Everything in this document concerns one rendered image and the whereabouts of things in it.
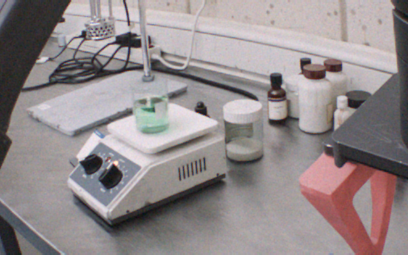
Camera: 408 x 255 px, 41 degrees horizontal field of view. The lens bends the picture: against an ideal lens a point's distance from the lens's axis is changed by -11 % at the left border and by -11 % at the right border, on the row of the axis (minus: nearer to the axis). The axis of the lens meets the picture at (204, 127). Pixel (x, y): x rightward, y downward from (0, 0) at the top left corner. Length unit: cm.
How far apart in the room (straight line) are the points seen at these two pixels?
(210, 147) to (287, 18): 47
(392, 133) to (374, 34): 88
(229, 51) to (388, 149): 109
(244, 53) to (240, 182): 47
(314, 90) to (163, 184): 32
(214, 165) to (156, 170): 10
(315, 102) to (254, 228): 31
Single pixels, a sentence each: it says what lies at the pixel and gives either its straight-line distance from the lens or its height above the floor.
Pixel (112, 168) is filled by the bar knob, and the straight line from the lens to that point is 78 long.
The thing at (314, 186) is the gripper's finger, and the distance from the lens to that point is 25.
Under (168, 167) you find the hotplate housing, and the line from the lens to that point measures 79.
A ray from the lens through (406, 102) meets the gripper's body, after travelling 21.
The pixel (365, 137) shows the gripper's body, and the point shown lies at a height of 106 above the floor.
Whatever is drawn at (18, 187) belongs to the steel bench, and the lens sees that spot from 93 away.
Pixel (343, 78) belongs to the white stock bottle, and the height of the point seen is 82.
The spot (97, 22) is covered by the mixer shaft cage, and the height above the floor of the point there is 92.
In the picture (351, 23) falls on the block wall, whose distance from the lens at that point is 113.
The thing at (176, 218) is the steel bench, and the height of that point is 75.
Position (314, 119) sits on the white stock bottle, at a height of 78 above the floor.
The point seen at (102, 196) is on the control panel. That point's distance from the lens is 78.
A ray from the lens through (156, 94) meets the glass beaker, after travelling 78.
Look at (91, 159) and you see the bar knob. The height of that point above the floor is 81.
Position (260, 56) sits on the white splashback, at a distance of 124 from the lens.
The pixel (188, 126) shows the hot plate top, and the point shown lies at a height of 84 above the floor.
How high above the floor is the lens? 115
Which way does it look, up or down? 23 degrees down
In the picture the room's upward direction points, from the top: 5 degrees counter-clockwise
